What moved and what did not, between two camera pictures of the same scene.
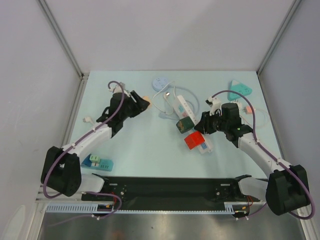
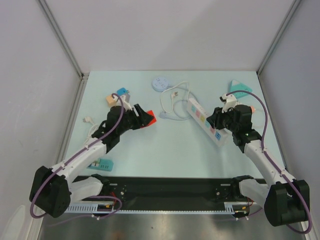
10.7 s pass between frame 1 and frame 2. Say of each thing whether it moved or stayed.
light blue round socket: stayed
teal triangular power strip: stayed
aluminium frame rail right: stayed
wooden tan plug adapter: moved
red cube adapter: moved
